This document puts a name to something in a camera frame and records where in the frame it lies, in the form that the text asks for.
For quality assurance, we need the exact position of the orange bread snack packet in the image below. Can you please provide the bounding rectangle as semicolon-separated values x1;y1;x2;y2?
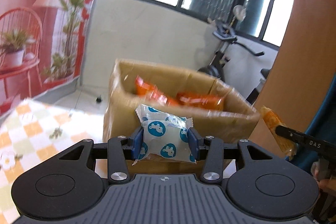
260;105;298;158

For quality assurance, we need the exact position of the white blue-dotted snack packet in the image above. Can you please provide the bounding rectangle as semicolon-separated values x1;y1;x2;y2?
135;104;196;164

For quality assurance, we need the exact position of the person's right hand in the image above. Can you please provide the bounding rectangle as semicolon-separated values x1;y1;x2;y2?
311;161;336;197

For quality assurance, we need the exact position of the brown cardboard box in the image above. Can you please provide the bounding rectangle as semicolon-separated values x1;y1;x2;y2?
102;58;261;175

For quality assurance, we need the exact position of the orange snack bag in box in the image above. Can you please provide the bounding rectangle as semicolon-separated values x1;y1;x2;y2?
135;76;179;106

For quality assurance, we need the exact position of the brown wooden panel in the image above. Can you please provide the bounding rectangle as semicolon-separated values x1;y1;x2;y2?
255;0;335;132

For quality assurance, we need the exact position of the black exercise bike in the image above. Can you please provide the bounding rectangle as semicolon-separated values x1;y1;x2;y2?
197;19;271;105

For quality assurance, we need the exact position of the checkered floral tablecloth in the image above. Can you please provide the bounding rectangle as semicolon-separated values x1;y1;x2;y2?
1;99;104;223

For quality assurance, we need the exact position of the red printed wall tapestry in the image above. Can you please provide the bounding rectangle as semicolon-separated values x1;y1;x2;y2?
1;0;93;114

